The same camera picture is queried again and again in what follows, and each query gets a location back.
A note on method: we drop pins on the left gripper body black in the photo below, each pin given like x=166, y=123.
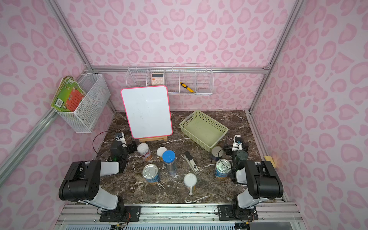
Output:
x=128, y=146

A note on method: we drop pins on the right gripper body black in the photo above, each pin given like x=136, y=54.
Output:
x=230, y=148

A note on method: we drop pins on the red white lidded can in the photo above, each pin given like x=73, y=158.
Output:
x=144, y=151

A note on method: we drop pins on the blue tin can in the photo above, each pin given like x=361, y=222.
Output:
x=222, y=168
x=151, y=174

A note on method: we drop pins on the small yellow white-lid can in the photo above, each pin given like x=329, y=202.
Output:
x=160, y=151

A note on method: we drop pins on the green plastic basket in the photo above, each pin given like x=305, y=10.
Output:
x=203, y=130

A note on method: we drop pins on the blue lid pencil jar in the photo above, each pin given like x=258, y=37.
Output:
x=170, y=163

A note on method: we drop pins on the grey black stapler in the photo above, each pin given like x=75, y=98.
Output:
x=190, y=160

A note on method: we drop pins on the yellow can white lid spoon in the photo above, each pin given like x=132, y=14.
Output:
x=190, y=181

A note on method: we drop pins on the dark navy tin can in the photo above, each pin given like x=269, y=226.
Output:
x=216, y=154

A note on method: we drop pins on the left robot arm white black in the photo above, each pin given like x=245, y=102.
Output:
x=82, y=184

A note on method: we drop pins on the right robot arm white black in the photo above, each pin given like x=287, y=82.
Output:
x=261, y=179

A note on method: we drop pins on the wooden whiteboard stand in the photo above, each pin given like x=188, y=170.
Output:
x=161, y=138

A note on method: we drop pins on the yellow sticky note pad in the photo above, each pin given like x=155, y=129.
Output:
x=270, y=159

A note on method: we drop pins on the pink framed whiteboard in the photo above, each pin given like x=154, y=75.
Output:
x=148, y=111

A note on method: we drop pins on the white pink calculator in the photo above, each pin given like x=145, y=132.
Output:
x=157, y=79

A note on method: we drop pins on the yellow black utility knife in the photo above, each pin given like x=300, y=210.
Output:
x=187, y=87

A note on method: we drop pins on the green red booklet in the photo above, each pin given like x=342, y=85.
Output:
x=68, y=96

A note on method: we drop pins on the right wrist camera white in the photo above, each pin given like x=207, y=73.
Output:
x=237, y=143

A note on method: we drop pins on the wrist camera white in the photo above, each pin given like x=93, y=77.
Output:
x=237, y=143
x=121, y=138

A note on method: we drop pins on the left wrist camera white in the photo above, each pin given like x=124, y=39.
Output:
x=121, y=138

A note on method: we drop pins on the white mesh wall basket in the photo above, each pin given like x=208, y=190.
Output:
x=85, y=117

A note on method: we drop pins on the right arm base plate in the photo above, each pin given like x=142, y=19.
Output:
x=228, y=212

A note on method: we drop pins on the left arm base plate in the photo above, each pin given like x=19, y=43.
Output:
x=130, y=213

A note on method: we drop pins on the white wire wall shelf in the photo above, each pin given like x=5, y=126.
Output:
x=199, y=79

